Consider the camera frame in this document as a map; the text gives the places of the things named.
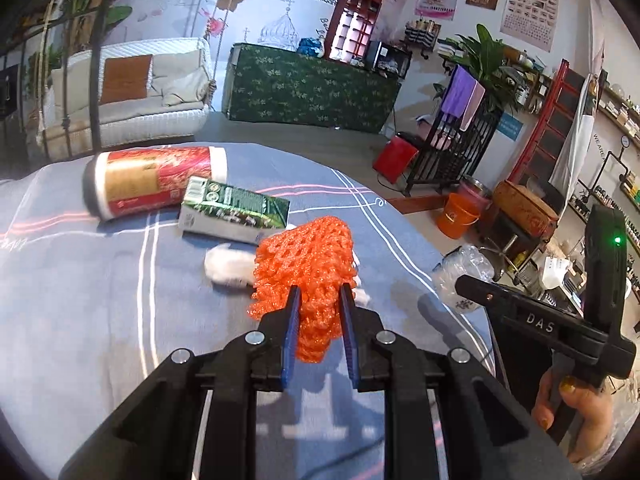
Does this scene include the pink basin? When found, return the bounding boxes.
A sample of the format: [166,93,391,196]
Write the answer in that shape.
[457,176,493,211]

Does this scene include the clear plastic wrap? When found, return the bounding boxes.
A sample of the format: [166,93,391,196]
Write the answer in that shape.
[432,245,496,315]

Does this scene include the green floral covered counter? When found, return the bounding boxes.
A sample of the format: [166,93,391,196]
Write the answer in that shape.
[221,43,402,133]

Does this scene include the eyebrow chart wall poster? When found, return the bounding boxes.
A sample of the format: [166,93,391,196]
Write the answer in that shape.
[500,0,562,53]

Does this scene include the pink towel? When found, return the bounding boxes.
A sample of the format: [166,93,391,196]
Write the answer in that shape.
[460,80,487,132]

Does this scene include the person's right hand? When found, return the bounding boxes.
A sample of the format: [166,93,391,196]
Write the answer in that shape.
[532,367,616,465]

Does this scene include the orange foam net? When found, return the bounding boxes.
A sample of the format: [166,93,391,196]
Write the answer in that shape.
[246,216,362,365]

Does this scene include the black wall shelf with bottles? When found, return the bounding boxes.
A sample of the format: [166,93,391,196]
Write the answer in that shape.
[405,20,443,61]

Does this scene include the red telephone booth cabinet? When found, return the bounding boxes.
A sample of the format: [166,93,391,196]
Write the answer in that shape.
[324,0,389,63]

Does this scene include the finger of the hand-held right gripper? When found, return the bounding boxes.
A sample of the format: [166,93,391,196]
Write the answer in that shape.
[455,275,518,326]

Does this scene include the brown ornate case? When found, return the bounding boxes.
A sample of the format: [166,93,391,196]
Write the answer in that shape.
[492,180,560,241]

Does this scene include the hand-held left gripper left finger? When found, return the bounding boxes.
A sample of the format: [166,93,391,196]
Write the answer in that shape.
[60,285,302,480]

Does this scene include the white hanging banner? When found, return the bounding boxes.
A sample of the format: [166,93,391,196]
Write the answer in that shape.
[550,35,608,201]

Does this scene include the black metal railing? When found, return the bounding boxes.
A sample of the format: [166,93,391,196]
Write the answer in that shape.
[402,105,503,196]

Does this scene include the black metal bed frame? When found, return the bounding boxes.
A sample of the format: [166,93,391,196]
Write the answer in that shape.
[0,0,126,161]

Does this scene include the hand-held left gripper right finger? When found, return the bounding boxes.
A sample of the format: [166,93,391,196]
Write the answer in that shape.
[340,282,581,480]

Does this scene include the brown cushion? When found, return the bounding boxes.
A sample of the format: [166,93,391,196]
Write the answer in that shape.
[100,54,153,106]

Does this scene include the large wall banner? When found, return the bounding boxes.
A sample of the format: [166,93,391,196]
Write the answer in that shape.
[100,0,421,56]

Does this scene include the green carton box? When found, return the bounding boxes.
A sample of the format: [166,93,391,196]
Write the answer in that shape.
[178,176,291,245]

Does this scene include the orange bucket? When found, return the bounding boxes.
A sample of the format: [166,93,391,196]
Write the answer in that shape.
[434,192,482,240]

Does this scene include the red cylindrical canister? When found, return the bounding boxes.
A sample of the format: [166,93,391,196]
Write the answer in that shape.
[82,146,228,222]

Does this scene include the white trolley cart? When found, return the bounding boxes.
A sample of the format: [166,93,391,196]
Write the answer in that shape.
[515,255,591,316]

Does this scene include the red ladder shelf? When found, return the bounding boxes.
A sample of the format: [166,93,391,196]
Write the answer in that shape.
[507,58,586,186]

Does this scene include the small white paper scrap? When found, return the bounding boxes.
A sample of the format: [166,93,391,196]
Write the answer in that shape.
[350,255,373,306]

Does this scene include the pipe wall gauge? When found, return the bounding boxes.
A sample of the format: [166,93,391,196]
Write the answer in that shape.
[595,135,640,191]

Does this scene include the black display box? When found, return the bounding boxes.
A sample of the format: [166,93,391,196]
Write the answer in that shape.
[365,40,413,78]

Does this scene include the red bag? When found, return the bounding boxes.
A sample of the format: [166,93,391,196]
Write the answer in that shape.
[372,131,421,185]

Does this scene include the chrome base stool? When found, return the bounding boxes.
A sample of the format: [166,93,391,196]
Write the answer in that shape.
[480,232,546,273]

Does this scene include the white tissue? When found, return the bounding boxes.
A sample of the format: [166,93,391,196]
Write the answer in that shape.
[204,243,258,288]

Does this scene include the white cushion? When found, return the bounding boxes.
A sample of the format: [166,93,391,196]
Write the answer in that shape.
[150,52,208,108]

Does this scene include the white wicker swing sofa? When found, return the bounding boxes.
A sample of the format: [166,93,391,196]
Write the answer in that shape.
[37,37,213,158]

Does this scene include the purple towel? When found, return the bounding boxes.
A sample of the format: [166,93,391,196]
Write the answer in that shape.
[440,65,476,121]

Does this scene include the wall shelves with products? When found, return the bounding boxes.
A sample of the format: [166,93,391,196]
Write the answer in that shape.
[570,85,640,306]

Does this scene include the potted green plant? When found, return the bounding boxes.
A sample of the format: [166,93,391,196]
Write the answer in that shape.
[437,24,526,111]

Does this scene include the blue wall sign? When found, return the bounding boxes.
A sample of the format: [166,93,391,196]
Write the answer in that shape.
[497,111,523,140]

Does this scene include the white paper bag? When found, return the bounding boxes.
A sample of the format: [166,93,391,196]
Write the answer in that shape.
[540,255,571,291]

